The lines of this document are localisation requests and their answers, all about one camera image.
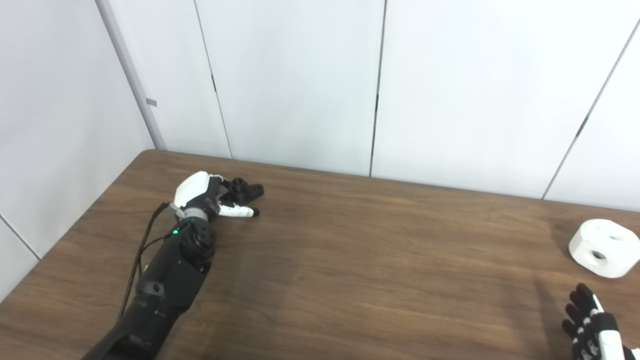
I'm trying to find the round white piece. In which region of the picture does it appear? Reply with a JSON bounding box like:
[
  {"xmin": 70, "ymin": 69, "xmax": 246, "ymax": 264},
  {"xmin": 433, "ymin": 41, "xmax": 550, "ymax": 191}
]
[{"xmin": 568, "ymin": 218, "xmax": 640, "ymax": 279}]

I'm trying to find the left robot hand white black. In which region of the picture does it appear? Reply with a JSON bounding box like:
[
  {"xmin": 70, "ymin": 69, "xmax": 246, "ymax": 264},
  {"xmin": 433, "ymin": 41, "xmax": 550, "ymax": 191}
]
[{"xmin": 169, "ymin": 171, "xmax": 261, "ymax": 222}]

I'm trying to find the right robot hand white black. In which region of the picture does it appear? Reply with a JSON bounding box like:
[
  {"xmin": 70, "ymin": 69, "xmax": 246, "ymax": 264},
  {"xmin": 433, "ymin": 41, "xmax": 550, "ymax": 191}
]
[{"xmin": 561, "ymin": 283, "xmax": 640, "ymax": 360}]

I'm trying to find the black flanged holder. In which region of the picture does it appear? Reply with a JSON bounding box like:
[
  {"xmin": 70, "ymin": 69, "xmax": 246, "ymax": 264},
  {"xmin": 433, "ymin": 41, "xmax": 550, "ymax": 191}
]
[{"xmin": 226, "ymin": 177, "xmax": 265, "ymax": 206}]

